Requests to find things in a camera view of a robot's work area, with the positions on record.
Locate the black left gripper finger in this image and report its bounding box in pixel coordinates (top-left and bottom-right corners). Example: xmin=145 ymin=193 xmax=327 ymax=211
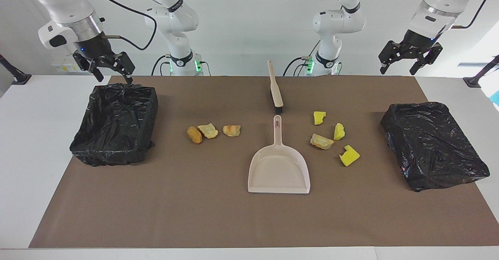
xmin=409 ymin=43 xmax=444 ymax=76
xmin=379 ymin=41 xmax=406 ymax=75

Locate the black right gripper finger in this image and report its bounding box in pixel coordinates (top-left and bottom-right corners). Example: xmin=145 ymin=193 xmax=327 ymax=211
xmin=73 ymin=53 xmax=104 ymax=83
xmin=110 ymin=51 xmax=136 ymax=85

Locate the brown toy croquette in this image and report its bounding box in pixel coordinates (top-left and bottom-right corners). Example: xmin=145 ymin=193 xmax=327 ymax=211
xmin=187 ymin=126 xmax=203 ymax=144

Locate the pale yellow toy dumpling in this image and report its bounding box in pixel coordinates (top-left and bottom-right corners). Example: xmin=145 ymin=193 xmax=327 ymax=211
xmin=197 ymin=123 xmax=219 ymax=139

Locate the notched yellow sponge piece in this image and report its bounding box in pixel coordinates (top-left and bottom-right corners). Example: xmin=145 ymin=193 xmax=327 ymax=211
xmin=338 ymin=145 xmax=361 ymax=167

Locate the beige toy pastry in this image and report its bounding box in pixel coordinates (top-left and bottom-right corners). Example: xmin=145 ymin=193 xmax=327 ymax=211
xmin=310 ymin=134 xmax=334 ymax=150

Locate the beige hand brush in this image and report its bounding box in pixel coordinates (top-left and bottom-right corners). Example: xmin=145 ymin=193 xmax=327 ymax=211
xmin=267 ymin=60 xmax=284 ymax=114

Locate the beige plastic dustpan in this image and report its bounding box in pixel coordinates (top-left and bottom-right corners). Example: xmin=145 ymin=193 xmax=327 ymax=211
xmin=248 ymin=115 xmax=311 ymax=195

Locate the black bag lined bin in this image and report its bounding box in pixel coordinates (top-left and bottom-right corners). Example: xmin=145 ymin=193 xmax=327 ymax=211
xmin=380 ymin=102 xmax=490 ymax=192
xmin=69 ymin=83 xmax=159 ymax=167

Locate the white box yellow label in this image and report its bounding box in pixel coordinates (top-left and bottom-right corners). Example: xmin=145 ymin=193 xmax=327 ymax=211
xmin=62 ymin=55 xmax=84 ymax=73

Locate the brown table mat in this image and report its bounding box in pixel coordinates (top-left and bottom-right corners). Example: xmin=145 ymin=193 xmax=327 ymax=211
xmin=28 ymin=76 xmax=499 ymax=249

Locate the black base cable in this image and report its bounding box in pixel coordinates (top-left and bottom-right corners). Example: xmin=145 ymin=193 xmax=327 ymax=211
xmin=283 ymin=56 xmax=312 ymax=76
xmin=151 ymin=55 xmax=171 ymax=76

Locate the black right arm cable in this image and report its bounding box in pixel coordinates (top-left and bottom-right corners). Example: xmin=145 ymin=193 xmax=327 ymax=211
xmin=82 ymin=0 xmax=157 ymax=51

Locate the black camera stand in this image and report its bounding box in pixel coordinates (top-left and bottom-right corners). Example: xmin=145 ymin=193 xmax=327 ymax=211
xmin=463 ymin=55 xmax=499 ymax=88
xmin=0 ymin=54 xmax=32 ymax=85

